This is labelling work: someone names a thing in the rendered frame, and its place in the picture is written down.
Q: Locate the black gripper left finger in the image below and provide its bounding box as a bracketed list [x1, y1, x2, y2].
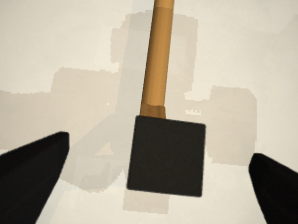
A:
[0, 131, 70, 224]

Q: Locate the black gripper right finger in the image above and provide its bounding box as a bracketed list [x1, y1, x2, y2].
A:
[248, 153, 298, 224]

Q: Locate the tan wooden pole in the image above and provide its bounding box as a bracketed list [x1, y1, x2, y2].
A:
[126, 0, 206, 198]

